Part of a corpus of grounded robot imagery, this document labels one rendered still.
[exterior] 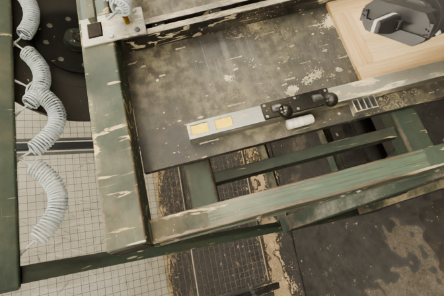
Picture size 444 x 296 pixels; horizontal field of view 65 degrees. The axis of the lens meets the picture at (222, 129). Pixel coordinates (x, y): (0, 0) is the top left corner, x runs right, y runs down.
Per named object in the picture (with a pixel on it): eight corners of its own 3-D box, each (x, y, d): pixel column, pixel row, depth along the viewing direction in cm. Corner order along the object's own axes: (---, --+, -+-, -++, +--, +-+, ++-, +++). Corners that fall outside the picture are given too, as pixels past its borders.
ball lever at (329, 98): (322, 102, 101) (341, 105, 88) (310, 106, 101) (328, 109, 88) (320, 89, 101) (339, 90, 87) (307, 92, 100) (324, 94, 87)
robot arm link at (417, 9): (416, 63, 58) (446, 51, 65) (442, 4, 53) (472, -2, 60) (353, 39, 66) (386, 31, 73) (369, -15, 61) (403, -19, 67)
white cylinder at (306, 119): (287, 131, 102) (313, 125, 102) (289, 127, 99) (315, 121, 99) (284, 122, 103) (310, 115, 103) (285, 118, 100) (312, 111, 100)
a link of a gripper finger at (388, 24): (376, 16, 55) (396, 12, 59) (370, 36, 57) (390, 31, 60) (386, 19, 54) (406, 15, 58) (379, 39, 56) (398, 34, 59)
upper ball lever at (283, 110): (283, 112, 101) (296, 117, 87) (270, 115, 100) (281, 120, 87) (280, 100, 100) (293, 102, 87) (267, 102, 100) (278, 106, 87)
